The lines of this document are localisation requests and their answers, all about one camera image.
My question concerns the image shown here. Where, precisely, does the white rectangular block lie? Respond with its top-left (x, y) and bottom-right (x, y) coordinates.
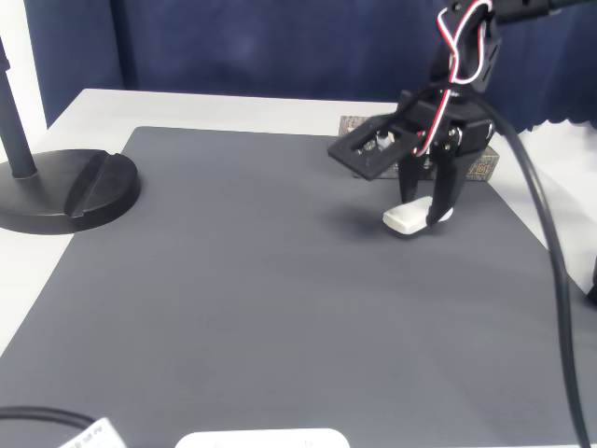
top-left (382, 195), bottom-right (456, 236)

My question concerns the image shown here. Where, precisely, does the patterned cardboard box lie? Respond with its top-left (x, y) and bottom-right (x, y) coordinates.
top-left (339, 115), bottom-right (502, 183)

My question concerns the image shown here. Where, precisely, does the grey table mat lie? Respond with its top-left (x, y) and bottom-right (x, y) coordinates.
top-left (0, 125), bottom-right (590, 448)

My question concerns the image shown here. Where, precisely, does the dark blue curtain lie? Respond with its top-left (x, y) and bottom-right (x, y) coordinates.
top-left (22, 0), bottom-right (597, 136)

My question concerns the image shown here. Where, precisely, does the white flat device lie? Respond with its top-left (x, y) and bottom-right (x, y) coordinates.
top-left (174, 427), bottom-right (351, 448)

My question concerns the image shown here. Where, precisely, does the black round stand base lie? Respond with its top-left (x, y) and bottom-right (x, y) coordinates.
top-left (0, 148), bottom-right (143, 235)

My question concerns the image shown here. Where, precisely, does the black stand pole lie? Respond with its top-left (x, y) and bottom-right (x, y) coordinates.
top-left (0, 35), bottom-right (38, 180)

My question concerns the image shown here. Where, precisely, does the red white servo wire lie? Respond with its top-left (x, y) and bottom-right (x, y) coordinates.
top-left (413, 0), bottom-right (495, 158)

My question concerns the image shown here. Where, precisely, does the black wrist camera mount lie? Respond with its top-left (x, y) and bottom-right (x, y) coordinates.
top-left (326, 116), bottom-right (421, 182)

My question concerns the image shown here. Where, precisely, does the thick black cable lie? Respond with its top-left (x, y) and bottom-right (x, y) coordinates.
top-left (405, 86), bottom-right (597, 448)

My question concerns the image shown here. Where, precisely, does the white printed cable label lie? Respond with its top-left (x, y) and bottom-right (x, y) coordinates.
top-left (58, 416), bottom-right (127, 448)

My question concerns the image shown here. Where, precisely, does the thin black cable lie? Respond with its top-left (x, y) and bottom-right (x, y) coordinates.
top-left (0, 405), bottom-right (94, 433)

